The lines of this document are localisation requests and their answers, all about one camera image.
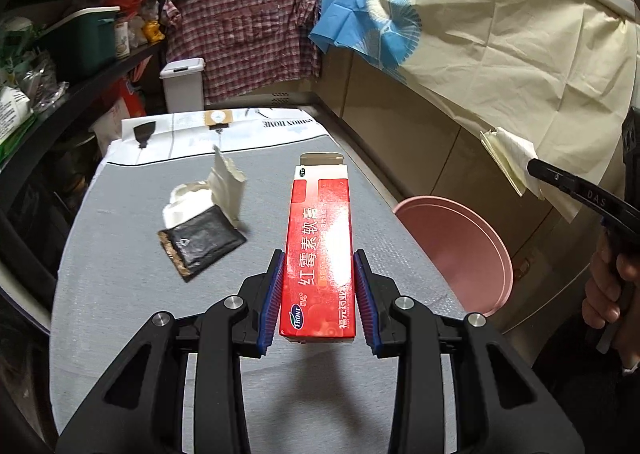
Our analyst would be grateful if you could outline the grey ironing board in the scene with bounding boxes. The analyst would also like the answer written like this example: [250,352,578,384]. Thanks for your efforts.
[50,108,462,453]

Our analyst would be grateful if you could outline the red plaid shirt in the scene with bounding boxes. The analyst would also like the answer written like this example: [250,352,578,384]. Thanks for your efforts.
[163,0,321,104]

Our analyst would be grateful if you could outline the white torn paper carton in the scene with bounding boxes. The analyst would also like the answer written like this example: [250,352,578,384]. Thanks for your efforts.
[163,146,247,229]

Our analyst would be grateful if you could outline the black metal shelf rack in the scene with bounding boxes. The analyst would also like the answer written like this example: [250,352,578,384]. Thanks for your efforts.
[1,0,160,333]

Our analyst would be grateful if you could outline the cream cloth with blue corner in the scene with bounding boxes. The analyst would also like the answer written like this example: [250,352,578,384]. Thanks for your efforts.
[310,0,639,219]

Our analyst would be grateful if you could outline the person's right hand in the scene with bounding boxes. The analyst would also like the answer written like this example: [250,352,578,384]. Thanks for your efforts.
[582,231,639,370]

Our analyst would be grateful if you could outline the pink plastic trash bucket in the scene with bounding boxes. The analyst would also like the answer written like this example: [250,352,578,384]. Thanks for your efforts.
[394,196,514,316]

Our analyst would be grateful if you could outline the green storage box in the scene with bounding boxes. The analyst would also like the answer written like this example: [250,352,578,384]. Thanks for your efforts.
[41,6,120,80]

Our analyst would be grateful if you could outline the black foil sachet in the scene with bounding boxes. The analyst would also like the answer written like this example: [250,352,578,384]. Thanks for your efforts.
[157,207,246,282]

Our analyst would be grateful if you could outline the cream paper napkin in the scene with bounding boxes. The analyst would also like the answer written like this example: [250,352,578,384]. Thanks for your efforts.
[480,128,544,200]

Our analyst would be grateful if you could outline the red white medicine box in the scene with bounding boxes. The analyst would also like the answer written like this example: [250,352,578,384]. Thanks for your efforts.
[280,152,356,342]

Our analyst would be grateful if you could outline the white pedal bin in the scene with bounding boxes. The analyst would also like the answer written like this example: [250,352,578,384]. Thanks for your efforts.
[160,58,205,113]

